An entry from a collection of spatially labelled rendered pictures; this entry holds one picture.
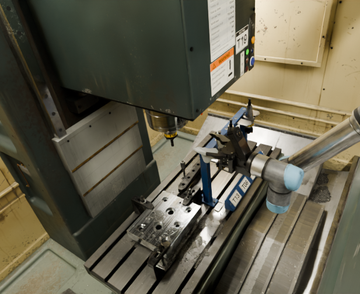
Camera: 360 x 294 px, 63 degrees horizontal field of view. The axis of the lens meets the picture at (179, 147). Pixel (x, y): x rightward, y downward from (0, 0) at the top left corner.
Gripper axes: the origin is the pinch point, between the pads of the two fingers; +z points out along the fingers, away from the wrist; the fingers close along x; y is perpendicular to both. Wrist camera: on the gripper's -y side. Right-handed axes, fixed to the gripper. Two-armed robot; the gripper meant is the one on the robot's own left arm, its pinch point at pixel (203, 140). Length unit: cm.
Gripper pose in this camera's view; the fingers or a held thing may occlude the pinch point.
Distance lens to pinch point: 107.5
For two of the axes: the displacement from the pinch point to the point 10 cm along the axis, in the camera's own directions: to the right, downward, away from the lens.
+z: -7.9, -3.2, 5.2
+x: 6.1, -5.3, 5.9
